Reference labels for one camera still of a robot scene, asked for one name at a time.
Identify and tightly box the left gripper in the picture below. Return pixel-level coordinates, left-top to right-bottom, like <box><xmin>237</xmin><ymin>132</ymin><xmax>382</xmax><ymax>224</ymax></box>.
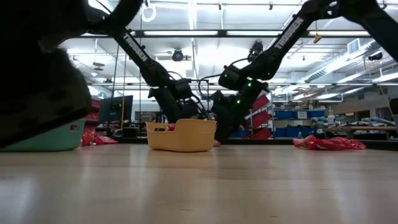
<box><xmin>148</xmin><ymin>88</ymin><xmax>208</xmax><ymax>123</ymax></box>

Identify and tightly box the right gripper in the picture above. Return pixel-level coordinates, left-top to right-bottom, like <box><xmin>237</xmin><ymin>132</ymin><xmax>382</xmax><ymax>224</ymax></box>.
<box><xmin>213</xmin><ymin>81</ymin><xmax>270</xmax><ymax>143</ymax></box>

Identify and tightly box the red KitKat bar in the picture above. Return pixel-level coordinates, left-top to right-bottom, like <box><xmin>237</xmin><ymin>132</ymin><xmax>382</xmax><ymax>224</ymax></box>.
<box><xmin>318</xmin><ymin>138</ymin><xmax>367</xmax><ymax>151</ymax></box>
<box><xmin>81</xmin><ymin>129</ymin><xmax>96</xmax><ymax>147</ymax></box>

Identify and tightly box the green plastic bin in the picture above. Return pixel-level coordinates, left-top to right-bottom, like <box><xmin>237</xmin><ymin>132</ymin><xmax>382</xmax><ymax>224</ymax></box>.
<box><xmin>0</xmin><ymin>119</ymin><xmax>86</xmax><ymax>152</ymax></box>

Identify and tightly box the red and white candy packet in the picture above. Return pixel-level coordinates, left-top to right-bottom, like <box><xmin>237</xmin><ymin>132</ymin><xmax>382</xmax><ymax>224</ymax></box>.
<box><xmin>292</xmin><ymin>135</ymin><xmax>326</xmax><ymax>151</ymax></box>

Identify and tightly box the small red candy packet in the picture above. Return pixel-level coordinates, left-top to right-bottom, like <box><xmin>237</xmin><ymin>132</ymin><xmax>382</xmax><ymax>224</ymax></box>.
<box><xmin>94</xmin><ymin>134</ymin><xmax>119</xmax><ymax>145</ymax></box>

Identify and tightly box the red storage bin rack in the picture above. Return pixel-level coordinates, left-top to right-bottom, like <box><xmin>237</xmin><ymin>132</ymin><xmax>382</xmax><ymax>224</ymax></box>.
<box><xmin>244</xmin><ymin>93</ymin><xmax>273</xmax><ymax>140</ymax></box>
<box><xmin>82</xmin><ymin>99</ymin><xmax>101</xmax><ymax>138</ymax></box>

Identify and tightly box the black computer monitor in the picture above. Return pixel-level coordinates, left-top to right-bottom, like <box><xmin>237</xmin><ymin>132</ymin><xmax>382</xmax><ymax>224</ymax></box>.
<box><xmin>98</xmin><ymin>95</ymin><xmax>134</xmax><ymax>124</ymax></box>

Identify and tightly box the blue storage bin row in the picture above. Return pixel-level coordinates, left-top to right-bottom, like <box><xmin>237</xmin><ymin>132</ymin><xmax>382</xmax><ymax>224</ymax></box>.
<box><xmin>273</xmin><ymin>109</ymin><xmax>326</xmax><ymax>121</ymax></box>

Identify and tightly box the white spray bottle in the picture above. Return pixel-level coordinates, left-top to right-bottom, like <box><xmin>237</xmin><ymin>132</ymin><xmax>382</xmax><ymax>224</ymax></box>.
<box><xmin>326</xmin><ymin>107</ymin><xmax>336</xmax><ymax>128</ymax></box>

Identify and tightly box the wooden workbench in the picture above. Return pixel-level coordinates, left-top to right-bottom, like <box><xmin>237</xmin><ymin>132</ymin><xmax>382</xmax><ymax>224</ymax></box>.
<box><xmin>323</xmin><ymin>116</ymin><xmax>398</xmax><ymax>141</ymax></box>

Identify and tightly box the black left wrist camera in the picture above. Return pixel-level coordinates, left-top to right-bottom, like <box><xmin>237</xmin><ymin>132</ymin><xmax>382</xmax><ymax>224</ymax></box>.
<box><xmin>172</xmin><ymin>78</ymin><xmax>194</xmax><ymax>101</ymax></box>

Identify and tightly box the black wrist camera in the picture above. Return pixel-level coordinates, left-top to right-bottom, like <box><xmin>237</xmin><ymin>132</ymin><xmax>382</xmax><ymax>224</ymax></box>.
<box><xmin>172</xmin><ymin>78</ymin><xmax>194</xmax><ymax>101</ymax></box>
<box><xmin>211</xmin><ymin>90</ymin><xmax>233</xmax><ymax>110</ymax></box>

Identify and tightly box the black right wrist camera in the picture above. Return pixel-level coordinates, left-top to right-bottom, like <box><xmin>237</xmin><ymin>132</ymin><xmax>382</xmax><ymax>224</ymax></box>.
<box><xmin>211</xmin><ymin>90</ymin><xmax>233</xmax><ymax>110</ymax></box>

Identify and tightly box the black aluminium rig frame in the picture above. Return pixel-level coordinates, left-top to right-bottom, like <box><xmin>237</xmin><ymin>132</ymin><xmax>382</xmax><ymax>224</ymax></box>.
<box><xmin>79</xmin><ymin>29</ymin><xmax>398</xmax><ymax>150</ymax></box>

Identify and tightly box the black round overhead camera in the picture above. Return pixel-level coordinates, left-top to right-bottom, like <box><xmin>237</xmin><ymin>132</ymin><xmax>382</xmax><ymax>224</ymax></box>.
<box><xmin>170</xmin><ymin>49</ymin><xmax>186</xmax><ymax>62</ymax></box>

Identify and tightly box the black ceiling camera with cable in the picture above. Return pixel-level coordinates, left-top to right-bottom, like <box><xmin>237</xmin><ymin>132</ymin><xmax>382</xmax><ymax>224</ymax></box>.
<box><xmin>248</xmin><ymin>40</ymin><xmax>265</xmax><ymax>62</ymax></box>

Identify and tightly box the white hanging ring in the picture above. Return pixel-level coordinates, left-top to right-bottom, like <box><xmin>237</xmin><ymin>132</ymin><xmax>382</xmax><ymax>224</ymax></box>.
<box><xmin>141</xmin><ymin>0</ymin><xmax>157</xmax><ymax>23</ymax></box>

